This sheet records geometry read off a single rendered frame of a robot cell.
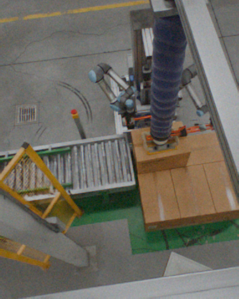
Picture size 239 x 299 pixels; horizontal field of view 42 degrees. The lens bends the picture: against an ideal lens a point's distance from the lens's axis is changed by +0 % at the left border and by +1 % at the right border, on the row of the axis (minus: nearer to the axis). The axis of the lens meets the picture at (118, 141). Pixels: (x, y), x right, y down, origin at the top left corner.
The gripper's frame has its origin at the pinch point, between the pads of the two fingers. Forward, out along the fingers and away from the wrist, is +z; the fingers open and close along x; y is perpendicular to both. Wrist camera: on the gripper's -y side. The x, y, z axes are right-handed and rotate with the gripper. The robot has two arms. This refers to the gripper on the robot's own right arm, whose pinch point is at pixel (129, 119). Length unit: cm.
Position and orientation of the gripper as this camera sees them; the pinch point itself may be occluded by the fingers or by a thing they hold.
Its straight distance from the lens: 346.6
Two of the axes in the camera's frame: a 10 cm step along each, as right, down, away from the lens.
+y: 9.8, -1.8, 0.0
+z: 0.9, 4.5, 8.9
